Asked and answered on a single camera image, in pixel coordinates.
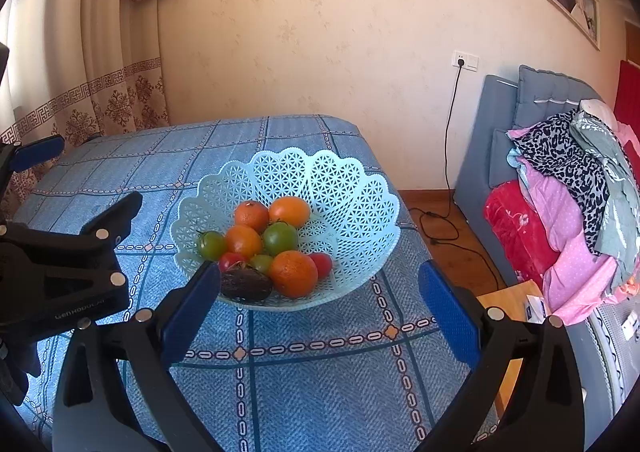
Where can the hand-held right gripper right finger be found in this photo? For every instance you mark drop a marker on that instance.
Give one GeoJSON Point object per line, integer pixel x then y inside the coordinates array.
{"type": "Point", "coordinates": [450, 322]}

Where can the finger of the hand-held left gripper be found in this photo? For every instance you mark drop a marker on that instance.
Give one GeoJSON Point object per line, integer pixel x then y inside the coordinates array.
{"type": "Point", "coordinates": [37, 152]}
{"type": "Point", "coordinates": [117, 212]}

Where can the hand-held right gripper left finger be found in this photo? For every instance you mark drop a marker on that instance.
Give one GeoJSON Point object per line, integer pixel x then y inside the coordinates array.
{"type": "Point", "coordinates": [192, 312]}

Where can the dark brown avocado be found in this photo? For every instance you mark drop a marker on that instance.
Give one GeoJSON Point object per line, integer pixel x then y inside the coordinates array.
{"type": "Point", "coordinates": [246, 284]}

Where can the red tomato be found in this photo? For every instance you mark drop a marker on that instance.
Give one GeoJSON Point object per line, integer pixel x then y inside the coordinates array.
{"type": "Point", "coordinates": [321, 264]}
{"type": "Point", "coordinates": [231, 261]}

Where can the small green tomato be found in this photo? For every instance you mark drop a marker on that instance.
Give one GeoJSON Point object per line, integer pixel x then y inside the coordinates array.
{"type": "Point", "coordinates": [261, 262]}

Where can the large orange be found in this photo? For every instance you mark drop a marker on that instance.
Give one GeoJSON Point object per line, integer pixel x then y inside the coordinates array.
{"type": "Point", "coordinates": [294, 273]}

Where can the light blue lattice plastic basket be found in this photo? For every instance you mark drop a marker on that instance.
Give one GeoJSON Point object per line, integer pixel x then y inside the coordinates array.
{"type": "Point", "coordinates": [345, 212]}

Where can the person's left hand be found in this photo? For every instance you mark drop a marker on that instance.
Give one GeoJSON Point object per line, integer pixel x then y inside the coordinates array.
{"type": "Point", "coordinates": [17, 367]}

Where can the wooden stool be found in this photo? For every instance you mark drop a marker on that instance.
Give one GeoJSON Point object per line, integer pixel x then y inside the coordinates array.
{"type": "Point", "coordinates": [500, 302]}

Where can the small white box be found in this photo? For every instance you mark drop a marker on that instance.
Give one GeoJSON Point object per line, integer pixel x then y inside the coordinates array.
{"type": "Point", "coordinates": [536, 307]}

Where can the small orange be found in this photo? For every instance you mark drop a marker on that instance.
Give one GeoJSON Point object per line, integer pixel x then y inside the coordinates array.
{"type": "Point", "coordinates": [251, 215]}
{"type": "Point", "coordinates": [290, 211]}
{"type": "Point", "coordinates": [243, 240]}

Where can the beige patterned curtain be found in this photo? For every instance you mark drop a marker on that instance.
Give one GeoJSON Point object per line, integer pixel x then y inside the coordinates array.
{"type": "Point", "coordinates": [115, 97]}

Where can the red floral blanket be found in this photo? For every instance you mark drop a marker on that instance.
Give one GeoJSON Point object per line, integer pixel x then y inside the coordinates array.
{"type": "Point", "coordinates": [515, 227]}

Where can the pile of clothes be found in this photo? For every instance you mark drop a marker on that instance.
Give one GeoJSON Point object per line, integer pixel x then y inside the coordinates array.
{"type": "Point", "coordinates": [565, 217]}

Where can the grey cushioned sofa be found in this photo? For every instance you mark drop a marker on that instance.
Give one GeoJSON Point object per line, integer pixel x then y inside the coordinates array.
{"type": "Point", "coordinates": [482, 142]}

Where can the leopard print cloth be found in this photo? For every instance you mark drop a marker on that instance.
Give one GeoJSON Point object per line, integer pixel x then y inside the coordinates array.
{"type": "Point", "coordinates": [565, 152]}

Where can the grey-green floral cloth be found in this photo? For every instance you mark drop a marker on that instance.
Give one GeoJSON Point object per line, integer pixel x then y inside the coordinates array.
{"type": "Point", "coordinates": [610, 172]}

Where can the white garment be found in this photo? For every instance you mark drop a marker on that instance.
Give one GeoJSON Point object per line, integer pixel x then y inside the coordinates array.
{"type": "Point", "coordinates": [597, 109]}

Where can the red hanging cloth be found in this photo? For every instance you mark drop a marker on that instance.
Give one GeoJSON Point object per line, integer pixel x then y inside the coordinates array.
{"type": "Point", "coordinates": [627, 87]}

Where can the white wall socket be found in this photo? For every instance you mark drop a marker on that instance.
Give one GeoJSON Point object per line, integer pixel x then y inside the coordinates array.
{"type": "Point", "coordinates": [465, 61]}

